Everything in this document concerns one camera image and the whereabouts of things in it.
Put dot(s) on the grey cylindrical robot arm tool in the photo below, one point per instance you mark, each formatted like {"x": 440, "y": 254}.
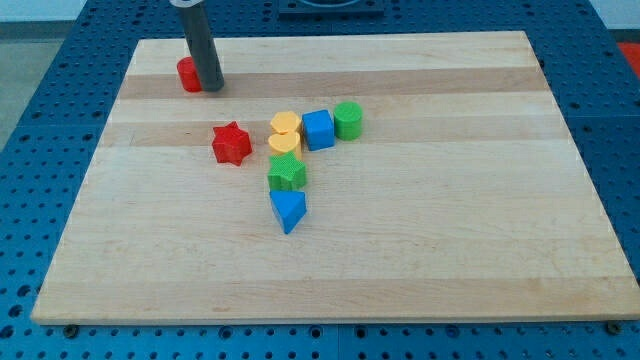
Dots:
{"x": 200, "y": 41}

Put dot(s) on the green star block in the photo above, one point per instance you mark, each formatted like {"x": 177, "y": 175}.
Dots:
{"x": 286, "y": 172}

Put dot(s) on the red star block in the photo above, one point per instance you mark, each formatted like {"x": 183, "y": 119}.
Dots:
{"x": 231, "y": 144}

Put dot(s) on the blue triangle block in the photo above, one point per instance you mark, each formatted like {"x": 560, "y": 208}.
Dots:
{"x": 289, "y": 208}

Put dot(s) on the yellow heart block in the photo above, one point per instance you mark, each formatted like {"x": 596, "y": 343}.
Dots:
{"x": 281, "y": 144}

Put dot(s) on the blue cube block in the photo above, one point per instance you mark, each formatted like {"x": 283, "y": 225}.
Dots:
{"x": 319, "y": 130}

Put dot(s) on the yellow hexagon block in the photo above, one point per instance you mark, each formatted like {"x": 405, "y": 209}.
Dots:
{"x": 285, "y": 122}

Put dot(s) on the green cylinder block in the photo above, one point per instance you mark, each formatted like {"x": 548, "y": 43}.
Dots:
{"x": 348, "y": 120}

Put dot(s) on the light wooden board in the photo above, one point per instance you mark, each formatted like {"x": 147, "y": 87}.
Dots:
{"x": 464, "y": 199}

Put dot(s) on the red cylinder block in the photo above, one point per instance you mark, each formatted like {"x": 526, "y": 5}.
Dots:
{"x": 188, "y": 75}

